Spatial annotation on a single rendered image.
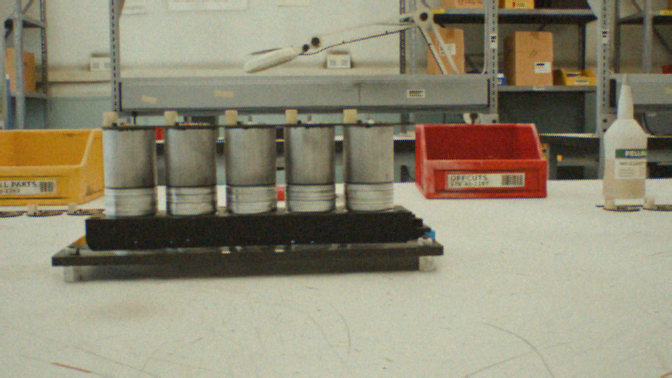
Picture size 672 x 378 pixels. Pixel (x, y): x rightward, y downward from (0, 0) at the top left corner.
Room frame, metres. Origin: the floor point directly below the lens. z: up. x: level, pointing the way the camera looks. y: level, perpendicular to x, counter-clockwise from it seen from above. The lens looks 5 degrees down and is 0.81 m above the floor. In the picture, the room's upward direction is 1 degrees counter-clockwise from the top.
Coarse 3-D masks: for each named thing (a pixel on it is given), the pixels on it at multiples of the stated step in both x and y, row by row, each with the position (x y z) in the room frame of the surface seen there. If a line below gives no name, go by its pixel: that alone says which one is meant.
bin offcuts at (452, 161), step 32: (416, 128) 0.68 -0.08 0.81; (448, 128) 0.70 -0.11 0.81; (480, 128) 0.70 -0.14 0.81; (512, 128) 0.70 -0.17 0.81; (416, 160) 0.69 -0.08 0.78; (448, 160) 0.59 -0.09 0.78; (480, 160) 0.58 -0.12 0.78; (512, 160) 0.58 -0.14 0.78; (544, 160) 0.58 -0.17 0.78; (448, 192) 0.59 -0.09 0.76; (480, 192) 0.58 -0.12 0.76; (512, 192) 0.58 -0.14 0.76; (544, 192) 0.58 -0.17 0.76
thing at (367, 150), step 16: (352, 128) 0.34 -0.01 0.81; (368, 128) 0.34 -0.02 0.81; (384, 128) 0.34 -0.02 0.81; (352, 144) 0.34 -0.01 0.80; (368, 144) 0.34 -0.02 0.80; (384, 144) 0.34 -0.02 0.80; (352, 160) 0.34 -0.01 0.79; (368, 160) 0.34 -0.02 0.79; (384, 160) 0.34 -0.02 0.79; (352, 176) 0.34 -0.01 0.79; (368, 176) 0.34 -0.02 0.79; (384, 176) 0.34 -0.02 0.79; (352, 192) 0.34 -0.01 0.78; (368, 192) 0.34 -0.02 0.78; (384, 192) 0.34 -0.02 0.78; (352, 208) 0.34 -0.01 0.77; (368, 208) 0.34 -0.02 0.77; (384, 208) 0.34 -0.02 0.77
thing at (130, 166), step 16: (112, 144) 0.33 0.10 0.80; (128, 144) 0.33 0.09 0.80; (144, 144) 0.33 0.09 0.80; (112, 160) 0.33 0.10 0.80; (128, 160) 0.33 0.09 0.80; (144, 160) 0.33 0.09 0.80; (112, 176) 0.33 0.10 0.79; (128, 176) 0.33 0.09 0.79; (144, 176) 0.33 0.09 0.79; (112, 192) 0.33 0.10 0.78; (128, 192) 0.33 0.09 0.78; (144, 192) 0.33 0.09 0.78; (112, 208) 0.33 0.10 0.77; (128, 208) 0.33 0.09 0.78; (144, 208) 0.33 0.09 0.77
